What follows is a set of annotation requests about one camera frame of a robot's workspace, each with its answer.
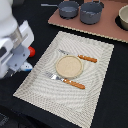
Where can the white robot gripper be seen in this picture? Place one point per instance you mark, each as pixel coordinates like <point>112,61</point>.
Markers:
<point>14,49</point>

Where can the grey frying pan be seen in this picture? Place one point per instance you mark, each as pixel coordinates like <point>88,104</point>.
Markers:
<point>68,9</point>

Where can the red sausage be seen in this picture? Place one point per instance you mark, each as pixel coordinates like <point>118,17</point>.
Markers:
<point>32,51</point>

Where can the white blue toy fish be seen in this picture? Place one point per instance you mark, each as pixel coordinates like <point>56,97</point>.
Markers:
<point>26,67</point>

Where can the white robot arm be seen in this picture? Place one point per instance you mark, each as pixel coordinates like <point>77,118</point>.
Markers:
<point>8,23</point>

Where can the round beige plate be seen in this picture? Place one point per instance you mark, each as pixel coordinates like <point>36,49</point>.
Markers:
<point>69,66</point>

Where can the grey cooking pot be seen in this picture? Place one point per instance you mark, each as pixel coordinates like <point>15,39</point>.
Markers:
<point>90,12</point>

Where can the beige bowl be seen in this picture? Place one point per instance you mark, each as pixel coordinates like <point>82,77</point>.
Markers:
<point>123,14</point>

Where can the wooden handled fork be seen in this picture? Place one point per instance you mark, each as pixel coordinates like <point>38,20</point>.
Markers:
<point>67,81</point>

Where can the wooden handled knife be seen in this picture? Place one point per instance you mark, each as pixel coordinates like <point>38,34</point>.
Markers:
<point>80,56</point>

